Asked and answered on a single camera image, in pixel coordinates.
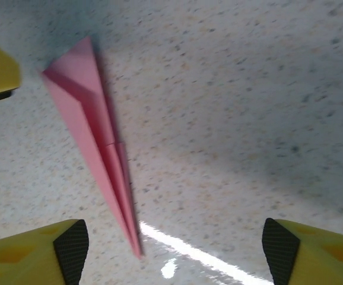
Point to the pink paper sheet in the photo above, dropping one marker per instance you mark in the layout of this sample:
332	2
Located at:
82	101

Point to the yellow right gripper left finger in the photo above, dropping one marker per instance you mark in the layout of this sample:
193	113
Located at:
17	261

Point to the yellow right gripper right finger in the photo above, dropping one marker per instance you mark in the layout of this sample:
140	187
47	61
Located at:
331	261

